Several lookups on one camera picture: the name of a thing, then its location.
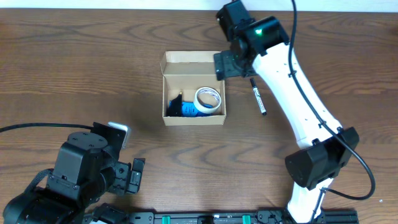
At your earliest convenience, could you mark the brown cardboard box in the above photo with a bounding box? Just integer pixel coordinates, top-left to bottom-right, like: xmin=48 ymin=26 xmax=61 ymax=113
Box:
xmin=160 ymin=51 xmax=226 ymax=126

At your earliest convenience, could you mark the white tape roll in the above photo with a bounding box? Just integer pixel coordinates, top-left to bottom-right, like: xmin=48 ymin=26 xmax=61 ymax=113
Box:
xmin=193 ymin=86 xmax=222 ymax=114

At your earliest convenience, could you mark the blue plastic case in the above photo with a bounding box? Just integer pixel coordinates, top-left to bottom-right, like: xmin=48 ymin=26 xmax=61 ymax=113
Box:
xmin=181 ymin=102 xmax=212 ymax=117

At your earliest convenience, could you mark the black cone-shaped tool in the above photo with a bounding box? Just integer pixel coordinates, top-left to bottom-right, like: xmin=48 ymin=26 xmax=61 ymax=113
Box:
xmin=166 ymin=91 xmax=183 ymax=117

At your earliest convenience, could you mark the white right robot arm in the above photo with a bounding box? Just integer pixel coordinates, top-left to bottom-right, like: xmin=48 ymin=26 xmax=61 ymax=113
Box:
xmin=214 ymin=1 xmax=359 ymax=223

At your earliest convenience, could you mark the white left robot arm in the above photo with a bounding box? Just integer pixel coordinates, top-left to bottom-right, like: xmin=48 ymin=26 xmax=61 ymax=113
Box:
xmin=3 ymin=122 xmax=145 ymax=223

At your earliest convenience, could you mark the white black marker pen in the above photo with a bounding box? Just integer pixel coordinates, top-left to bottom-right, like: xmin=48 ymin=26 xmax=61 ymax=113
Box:
xmin=250 ymin=78 xmax=267 ymax=116

